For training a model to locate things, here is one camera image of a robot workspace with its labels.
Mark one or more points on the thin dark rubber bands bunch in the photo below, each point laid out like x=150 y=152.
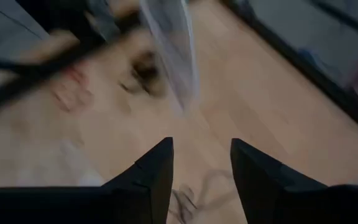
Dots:
x=182 y=199

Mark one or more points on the clear plastic zip bag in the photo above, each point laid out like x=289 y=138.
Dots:
x=172 y=46
x=85 y=177

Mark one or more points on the wide black rubber bands bunch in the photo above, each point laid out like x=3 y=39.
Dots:
x=146 y=70

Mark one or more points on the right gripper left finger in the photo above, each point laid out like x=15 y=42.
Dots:
x=148 y=189

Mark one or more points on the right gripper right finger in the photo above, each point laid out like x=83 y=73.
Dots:
x=256 y=186

